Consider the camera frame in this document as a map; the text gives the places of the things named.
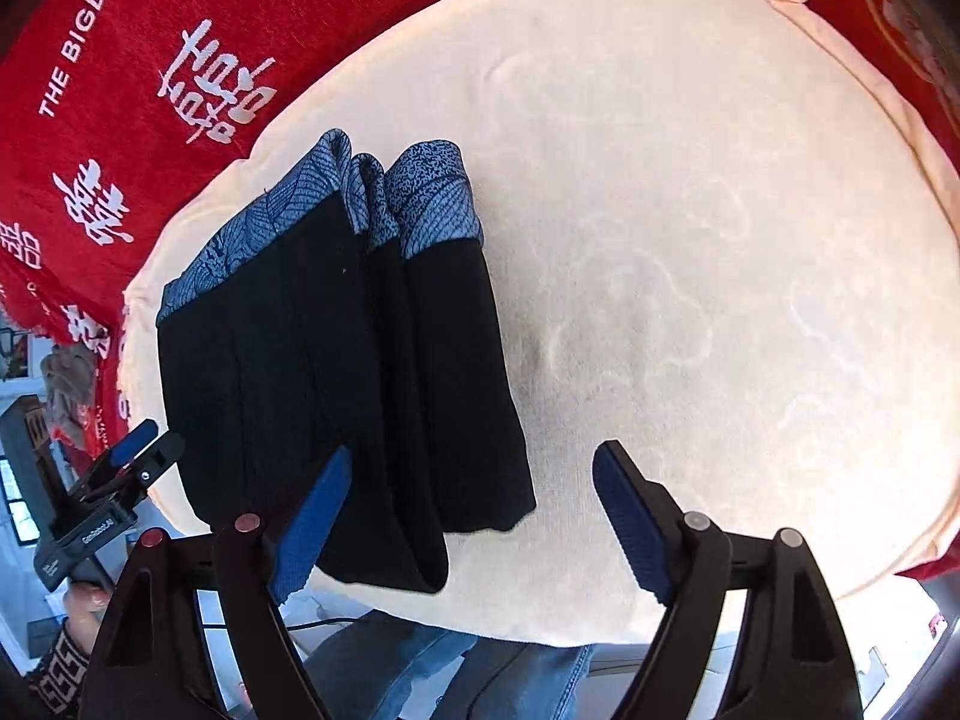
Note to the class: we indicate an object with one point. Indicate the person's blue jeans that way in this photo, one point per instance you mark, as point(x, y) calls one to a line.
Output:
point(450, 679)

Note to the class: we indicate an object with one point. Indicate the brown crumpled cloth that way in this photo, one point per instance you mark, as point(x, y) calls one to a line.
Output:
point(71, 390)

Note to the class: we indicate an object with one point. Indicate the red blanket with white print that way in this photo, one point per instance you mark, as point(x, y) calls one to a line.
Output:
point(112, 52)

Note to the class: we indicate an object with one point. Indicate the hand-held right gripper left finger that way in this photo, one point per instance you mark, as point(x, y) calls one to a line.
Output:
point(315, 525)

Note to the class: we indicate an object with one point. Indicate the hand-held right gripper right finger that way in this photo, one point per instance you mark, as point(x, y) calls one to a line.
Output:
point(630, 525)

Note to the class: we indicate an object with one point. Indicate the person's left hand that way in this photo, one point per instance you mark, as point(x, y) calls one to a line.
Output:
point(82, 604)

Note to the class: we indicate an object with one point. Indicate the cream blanket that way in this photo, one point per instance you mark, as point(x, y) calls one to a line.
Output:
point(675, 240)

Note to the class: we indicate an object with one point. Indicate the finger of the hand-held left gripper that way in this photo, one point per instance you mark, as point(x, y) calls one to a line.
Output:
point(135, 442)
point(161, 454)

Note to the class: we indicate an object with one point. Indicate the black pants with patterned cuffs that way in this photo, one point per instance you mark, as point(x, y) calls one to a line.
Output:
point(300, 352)

